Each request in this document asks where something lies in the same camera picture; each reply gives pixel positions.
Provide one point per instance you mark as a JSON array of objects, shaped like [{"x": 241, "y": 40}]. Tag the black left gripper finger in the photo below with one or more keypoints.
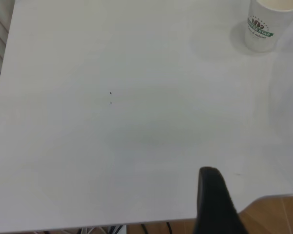
[{"x": 215, "y": 202}]

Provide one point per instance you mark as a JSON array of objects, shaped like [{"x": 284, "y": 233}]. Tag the white paper coffee cup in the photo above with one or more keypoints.
[{"x": 263, "y": 26}]

